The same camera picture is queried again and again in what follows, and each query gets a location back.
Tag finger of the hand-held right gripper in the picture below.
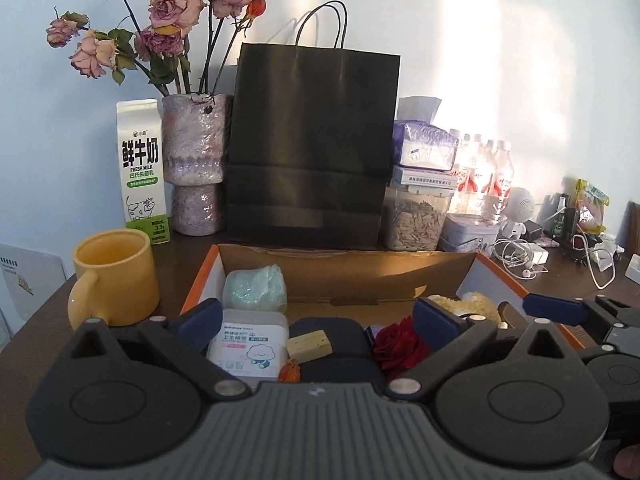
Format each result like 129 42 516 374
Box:
522 293 640 329

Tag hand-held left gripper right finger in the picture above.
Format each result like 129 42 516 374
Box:
382 297 571 403

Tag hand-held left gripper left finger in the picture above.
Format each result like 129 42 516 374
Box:
70 299 251 403

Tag red fabric rose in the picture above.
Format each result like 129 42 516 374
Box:
372 322 432 382

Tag yellow white sheep plush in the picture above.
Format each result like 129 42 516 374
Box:
429 292 502 322

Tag white cotton swab box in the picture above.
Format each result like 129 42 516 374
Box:
206 309 291 382

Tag pale green plastic bag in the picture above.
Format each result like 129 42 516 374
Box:
222 264 289 315

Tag dark blue glasses case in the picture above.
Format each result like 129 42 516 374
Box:
289 316 385 395

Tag red cardboard box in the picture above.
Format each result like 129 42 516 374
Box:
177 243 586 386

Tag orange small object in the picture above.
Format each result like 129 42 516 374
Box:
277 360 302 385

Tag tan wooden block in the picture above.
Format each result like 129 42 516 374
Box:
286 329 334 362

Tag person's right hand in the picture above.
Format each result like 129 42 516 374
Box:
614 446 640 480

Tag white earphones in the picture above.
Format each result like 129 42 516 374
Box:
492 239 548 278

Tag dark green bottle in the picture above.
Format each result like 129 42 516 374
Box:
552 194 573 241

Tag yellow mug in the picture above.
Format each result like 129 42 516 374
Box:
67 229 162 328

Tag white printed tin box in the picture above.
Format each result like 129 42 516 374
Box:
440 212 501 253

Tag clear jar of seeds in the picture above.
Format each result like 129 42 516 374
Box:
384 182 451 252

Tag white robot-shaped fan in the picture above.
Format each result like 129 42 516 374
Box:
500 186 538 241

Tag yellow pink snack bag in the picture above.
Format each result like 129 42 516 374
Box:
572 179 612 235

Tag white flat box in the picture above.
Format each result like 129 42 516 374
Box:
391 164 458 190

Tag pack of water bottles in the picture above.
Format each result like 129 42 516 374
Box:
447 129 516 226

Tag white green milk carton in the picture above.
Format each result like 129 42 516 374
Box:
116 99 172 246

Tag purple glitter vase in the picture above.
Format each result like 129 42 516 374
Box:
161 92 235 237

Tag white sign board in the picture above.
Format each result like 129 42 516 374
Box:
0 243 68 333

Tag purple tissue pack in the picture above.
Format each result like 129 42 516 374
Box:
392 96 460 170

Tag black paper bag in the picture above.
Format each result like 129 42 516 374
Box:
222 1 402 251

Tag dried pink rose bouquet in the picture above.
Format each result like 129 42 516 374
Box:
46 0 266 98

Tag white charging cable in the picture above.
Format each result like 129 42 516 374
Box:
574 232 621 291

